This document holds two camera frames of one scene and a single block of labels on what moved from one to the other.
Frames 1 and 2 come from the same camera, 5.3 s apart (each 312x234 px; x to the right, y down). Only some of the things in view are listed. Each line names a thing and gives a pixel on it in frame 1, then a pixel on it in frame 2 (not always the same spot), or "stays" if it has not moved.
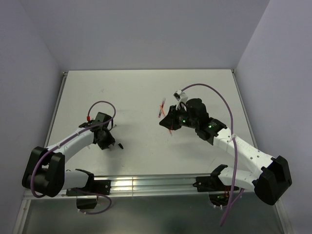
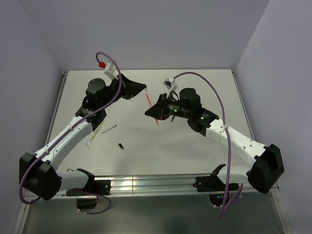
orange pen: [169, 131] → [151, 105]
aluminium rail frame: [180, 184] stays
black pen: [121, 146] stays
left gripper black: [110, 140] → [131, 88]
